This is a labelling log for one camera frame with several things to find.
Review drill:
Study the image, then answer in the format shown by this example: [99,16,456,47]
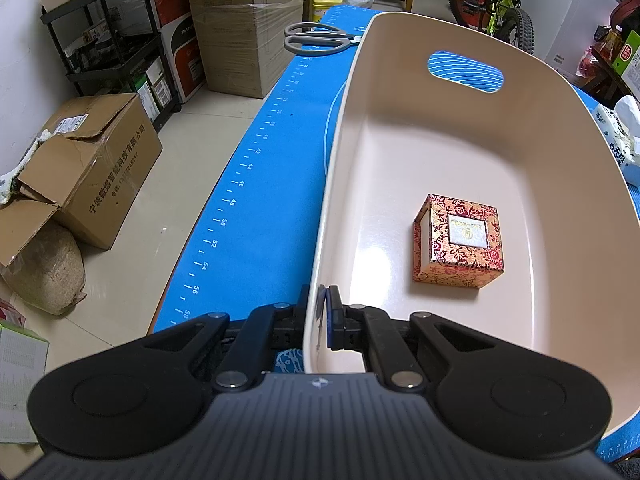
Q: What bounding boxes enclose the white cabinet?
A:
[520,0,632,86]

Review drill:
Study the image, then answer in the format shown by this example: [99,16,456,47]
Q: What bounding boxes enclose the tape wrapped cardboard box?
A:
[189,2,306,100]

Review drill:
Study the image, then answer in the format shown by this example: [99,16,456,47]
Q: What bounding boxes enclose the beige plastic bin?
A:
[303,11,632,442]

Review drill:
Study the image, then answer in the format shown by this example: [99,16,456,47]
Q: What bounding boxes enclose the green white red-label box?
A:
[612,30,640,92]

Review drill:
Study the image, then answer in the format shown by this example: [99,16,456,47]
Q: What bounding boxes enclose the red gold floral box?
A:
[412,193,505,289]

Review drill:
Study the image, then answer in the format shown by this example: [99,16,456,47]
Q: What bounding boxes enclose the grey handled scissors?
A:
[283,22,365,56]

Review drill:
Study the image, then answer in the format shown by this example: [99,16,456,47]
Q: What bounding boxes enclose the tan woven sack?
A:
[0,220,87,316]

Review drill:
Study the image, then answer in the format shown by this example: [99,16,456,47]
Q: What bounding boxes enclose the black shelf rack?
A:
[40,0,182,134]

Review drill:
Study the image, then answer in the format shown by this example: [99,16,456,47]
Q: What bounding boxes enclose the dark wooden side table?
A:
[575,45,640,108]

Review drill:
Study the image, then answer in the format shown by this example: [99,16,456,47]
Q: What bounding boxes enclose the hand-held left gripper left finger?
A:
[145,285,311,394]

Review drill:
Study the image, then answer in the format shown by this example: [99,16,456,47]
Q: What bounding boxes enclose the torn cardboard flap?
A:
[0,199,62,269]

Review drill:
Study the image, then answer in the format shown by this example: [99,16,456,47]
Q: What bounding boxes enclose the blue measuring mat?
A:
[147,4,640,465]

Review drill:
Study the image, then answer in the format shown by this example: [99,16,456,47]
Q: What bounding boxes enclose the green red bicycle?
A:
[447,0,536,56]

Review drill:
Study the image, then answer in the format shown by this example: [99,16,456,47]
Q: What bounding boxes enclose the printed tissue pack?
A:
[592,95,640,187]

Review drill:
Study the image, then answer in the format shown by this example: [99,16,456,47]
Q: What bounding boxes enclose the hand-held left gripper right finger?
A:
[324,284,497,394]

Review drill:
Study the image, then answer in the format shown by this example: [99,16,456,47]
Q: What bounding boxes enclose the white green carton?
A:
[0,322,51,444]

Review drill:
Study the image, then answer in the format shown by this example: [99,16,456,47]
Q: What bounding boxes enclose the open printed cardboard box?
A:
[15,92,164,252]

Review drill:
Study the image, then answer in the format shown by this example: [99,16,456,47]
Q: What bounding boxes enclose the white red appliance box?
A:
[150,0,207,104]

